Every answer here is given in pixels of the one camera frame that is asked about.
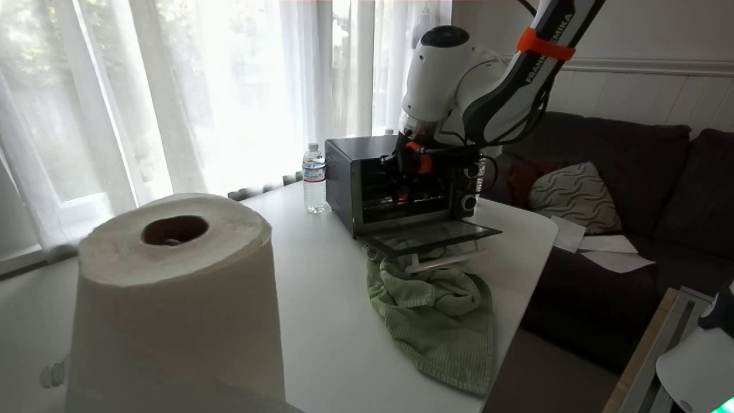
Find white plate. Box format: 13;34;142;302
656;328;734;413

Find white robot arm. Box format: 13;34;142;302
389;0;605;185

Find white papers on sofa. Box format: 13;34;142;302
553;216;654;272

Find wooden side table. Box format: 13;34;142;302
604;287;712;413

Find clear plastic water bottle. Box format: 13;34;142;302
302;142;326;216

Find patterned grey cushion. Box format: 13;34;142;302
529;163;621;233

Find black toaster oven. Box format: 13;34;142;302
326;135;495;256

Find dark red cushion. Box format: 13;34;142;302
505;159;563;209

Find dark brown sofa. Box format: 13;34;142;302
481;112;734;371

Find green towel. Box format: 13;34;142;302
367;251;495;398

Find white paper towel roll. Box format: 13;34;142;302
67;194;287;413

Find white sheer curtain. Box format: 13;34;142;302
0;0;455;250

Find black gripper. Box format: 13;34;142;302
394;137;434;189

